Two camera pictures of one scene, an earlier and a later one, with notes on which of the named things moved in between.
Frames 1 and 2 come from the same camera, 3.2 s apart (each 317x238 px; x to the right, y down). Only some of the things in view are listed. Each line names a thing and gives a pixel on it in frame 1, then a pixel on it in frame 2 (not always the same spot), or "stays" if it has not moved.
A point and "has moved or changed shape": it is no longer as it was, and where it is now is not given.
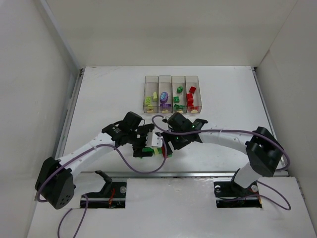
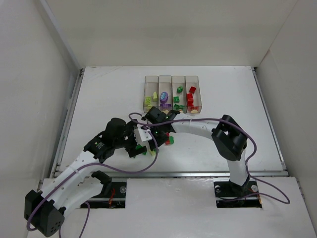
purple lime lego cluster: x=164 y=97 stays
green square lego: x=176 y=99 stays
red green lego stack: x=157 y=150 has moved or changed shape
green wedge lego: x=179 y=107 stays
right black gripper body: x=167 y=144 → x=159 y=138
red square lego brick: x=192 y=89 stays
